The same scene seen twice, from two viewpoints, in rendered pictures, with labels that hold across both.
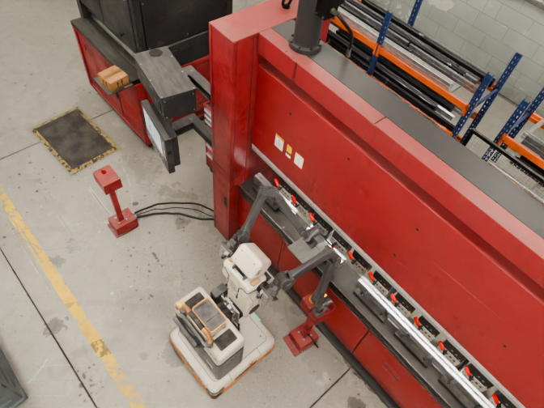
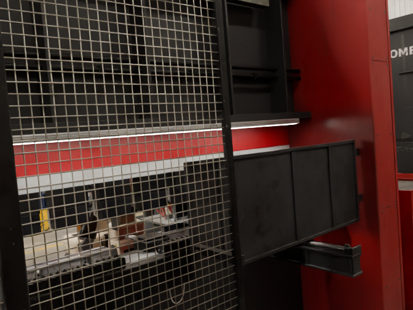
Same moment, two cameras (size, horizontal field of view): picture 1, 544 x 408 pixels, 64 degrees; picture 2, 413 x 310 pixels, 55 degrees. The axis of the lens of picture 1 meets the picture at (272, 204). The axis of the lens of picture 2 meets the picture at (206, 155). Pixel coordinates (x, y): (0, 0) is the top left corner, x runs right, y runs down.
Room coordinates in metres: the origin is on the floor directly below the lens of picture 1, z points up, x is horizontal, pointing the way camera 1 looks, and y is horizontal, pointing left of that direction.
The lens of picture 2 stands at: (2.27, -2.41, 1.43)
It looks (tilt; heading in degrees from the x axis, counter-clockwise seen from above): 3 degrees down; 98
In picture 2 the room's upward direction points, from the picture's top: 5 degrees counter-clockwise
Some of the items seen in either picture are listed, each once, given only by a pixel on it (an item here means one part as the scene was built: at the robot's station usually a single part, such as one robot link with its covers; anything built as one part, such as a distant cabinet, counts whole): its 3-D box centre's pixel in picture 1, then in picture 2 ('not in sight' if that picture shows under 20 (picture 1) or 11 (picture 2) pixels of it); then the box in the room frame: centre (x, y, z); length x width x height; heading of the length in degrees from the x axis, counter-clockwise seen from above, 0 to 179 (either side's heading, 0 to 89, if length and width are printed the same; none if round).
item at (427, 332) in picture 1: (429, 325); not in sight; (1.18, -1.13, 1.18); 0.15 x 0.09 x 0.17; 47
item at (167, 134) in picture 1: (162, 135); not in sight; (2.24, 0.89, 1.42); 0.45 x 0.12 x 0.36; 38
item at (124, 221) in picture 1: (115, 201); not in sight; (2.25, 1.45, 0.41); 0.25 x 0.20 x 0.83; 137
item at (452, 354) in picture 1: (454, 349); not in sight; (1.05, -1.28, 1.18); 0.15 x 0.09 x 0.17; 47
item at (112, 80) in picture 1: (112, 77); not in sight; (3.23, 1.69, 1.04); 0.30 x 0.26 x 0.12; 49
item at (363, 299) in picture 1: (370, 304); not in sight; (1.39, -0.83, 0.89); 0.30 x 0.05 x 0.03; 47
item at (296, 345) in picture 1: (300, 337); not in sight; (1.37, -0.44, 0.06); 0.25 x 0.20 x 0.12; 130
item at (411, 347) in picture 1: (412, 347); not in sight; (1.12, -1.12, 0.89); 0.30 x 0.05 x 0.03; 47
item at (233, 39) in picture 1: (261, 138); (321, 170); (2.64, 0.18, 1.15); 0.85 x 0.25 x 2.30; 137
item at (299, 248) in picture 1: (308, 246); (166, 218); (1.74, -0.32, 1.00); 0.26 x 0.18 x 0.01; 137
